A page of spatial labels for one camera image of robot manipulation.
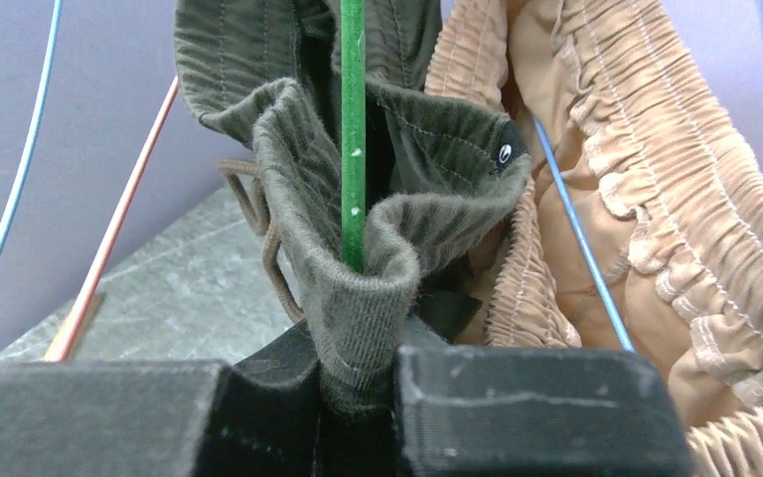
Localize olive green shorts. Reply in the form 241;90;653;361
174;1;531;417

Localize green hanger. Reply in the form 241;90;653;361
340;0;367;272

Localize light blue wire hanger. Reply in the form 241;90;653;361
0;0;66;360

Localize beige shorts with white stripe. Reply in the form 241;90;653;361
426;1;763;476

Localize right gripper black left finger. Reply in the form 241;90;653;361
0;323;320;476

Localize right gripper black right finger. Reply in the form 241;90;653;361
394;317;694;476

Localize pink wire hanger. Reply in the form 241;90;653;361
43;76;179;362

